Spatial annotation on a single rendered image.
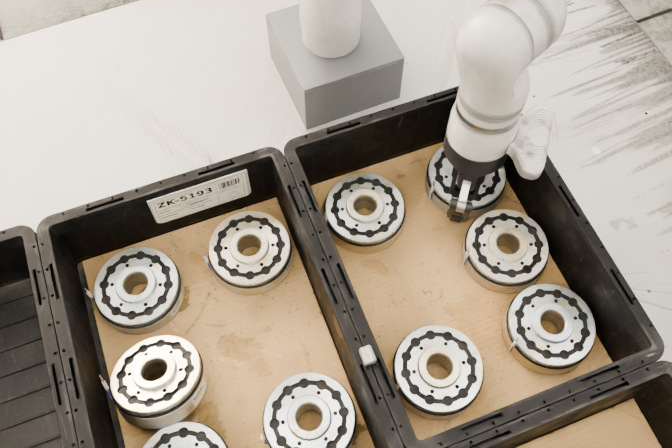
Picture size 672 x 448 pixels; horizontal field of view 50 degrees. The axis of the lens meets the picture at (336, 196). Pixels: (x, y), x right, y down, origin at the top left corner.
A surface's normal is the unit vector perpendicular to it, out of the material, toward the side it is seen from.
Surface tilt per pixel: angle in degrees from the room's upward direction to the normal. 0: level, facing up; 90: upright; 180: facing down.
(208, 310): 0
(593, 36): 0
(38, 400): 0
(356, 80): 90
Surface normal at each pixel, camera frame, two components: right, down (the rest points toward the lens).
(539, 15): 0.41, -0.05
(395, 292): 0.00, -0.49
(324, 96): 0.39, 0.80
